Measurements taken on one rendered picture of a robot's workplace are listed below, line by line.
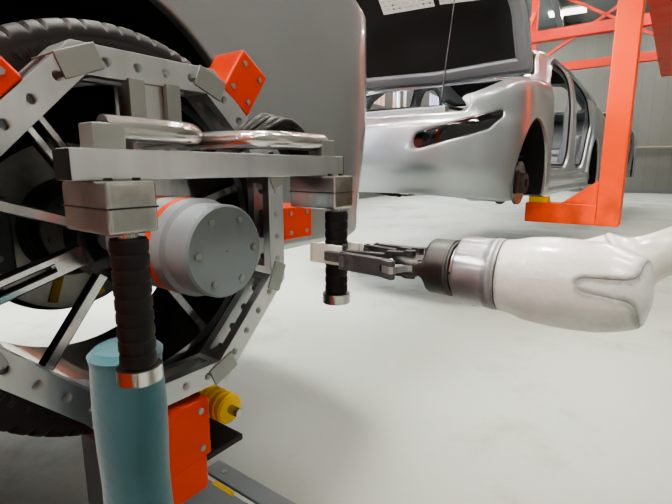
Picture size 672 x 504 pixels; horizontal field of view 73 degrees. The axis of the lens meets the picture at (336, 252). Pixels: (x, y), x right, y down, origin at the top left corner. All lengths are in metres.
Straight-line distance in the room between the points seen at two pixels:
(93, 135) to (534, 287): 0.47
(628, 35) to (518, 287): 3.66
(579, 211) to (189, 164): 3.71
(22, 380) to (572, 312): 0.65
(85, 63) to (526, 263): 0.59
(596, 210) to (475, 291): 3.50
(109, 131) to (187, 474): 0.60
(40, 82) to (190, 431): 0.57
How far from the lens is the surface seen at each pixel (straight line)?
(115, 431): 0.65
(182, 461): 0.88
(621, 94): 4.06
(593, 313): 0.55
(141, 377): 0.50
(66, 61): 0.70
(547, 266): 0.55
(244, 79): 0.87
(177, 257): 0.61
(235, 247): 0.65
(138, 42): 0.85
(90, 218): 0.49
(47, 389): 0.72
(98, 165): 0.49
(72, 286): 1.04
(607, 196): 4.04
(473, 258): 0.58
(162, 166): 0.52
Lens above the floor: 0.96
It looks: 10 degrees down
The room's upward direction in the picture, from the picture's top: straight up
